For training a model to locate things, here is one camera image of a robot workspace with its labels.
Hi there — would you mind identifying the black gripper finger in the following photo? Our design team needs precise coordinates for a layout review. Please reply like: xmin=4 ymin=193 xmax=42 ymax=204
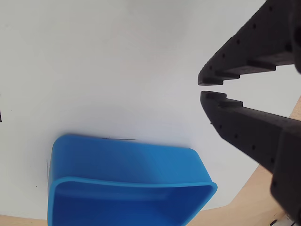
xmin=200 ymin=91 xmax=301 ymax=226
xmin=198 ymin=0 xmax=301 ymax=86

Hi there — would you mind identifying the blue rectangular plastic bin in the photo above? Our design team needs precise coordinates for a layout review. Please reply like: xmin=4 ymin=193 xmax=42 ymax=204
xmin=47 ymin=133 xmax=218 ymax=226

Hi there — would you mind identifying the white table mat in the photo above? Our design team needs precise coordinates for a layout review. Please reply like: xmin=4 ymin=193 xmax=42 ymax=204
xmin=0 ymin=0 xmax=301 ymax=221

